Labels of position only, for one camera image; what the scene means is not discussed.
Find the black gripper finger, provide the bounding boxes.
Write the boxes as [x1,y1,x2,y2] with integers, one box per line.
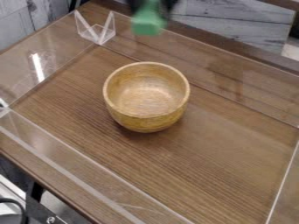
[126,0,145,13]
[159,0,180,20]

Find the green rectangular block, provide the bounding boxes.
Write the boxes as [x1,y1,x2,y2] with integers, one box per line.
[130,0,167,36]

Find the brown wooden bowl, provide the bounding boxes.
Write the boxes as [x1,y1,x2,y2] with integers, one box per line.
[102,61,191,133]

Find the clear acrylic tray wall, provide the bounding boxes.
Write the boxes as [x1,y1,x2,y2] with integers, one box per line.
[0,108,192,224]

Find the black cable under table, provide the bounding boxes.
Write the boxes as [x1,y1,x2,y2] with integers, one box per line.
[0,197,28,224]

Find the black table leg bracket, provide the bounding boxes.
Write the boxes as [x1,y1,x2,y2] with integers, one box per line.
[25,182,68,224]

